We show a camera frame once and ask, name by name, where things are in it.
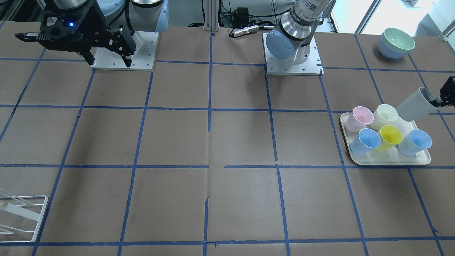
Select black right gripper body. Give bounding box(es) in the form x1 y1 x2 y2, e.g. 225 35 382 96
36 0 111 54

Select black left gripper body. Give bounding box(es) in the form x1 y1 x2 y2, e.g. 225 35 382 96
440 76 455 107

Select grey plastic cup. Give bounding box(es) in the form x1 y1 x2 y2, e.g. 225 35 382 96
396 87 438 122

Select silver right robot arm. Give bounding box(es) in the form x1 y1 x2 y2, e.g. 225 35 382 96
16 0 169 71

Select blue cup at tray end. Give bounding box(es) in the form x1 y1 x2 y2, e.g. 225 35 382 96
397 129 433 156

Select pale green plastic cup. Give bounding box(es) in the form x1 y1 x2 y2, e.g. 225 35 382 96
369 104 399 130

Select yellow plastic cup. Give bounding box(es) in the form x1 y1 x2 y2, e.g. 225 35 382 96
375 125 403 152

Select pink plastic cup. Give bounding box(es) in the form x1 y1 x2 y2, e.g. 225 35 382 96
345 106 374 133

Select blue cup near tray corner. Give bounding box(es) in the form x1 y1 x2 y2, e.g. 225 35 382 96
349 128 381 155

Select cream plastic tray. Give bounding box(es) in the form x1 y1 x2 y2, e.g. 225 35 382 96
339 112 431 165

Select stacked green and blue bowls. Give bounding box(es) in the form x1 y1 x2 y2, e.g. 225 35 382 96
378 28 416 59

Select aluminium frame post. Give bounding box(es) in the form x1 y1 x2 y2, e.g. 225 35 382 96
203 0 220 34

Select silver cable connector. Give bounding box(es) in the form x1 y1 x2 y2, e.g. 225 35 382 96
229 25 259 38

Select white wire cup rack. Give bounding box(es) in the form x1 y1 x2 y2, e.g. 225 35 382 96
0 189 49 244

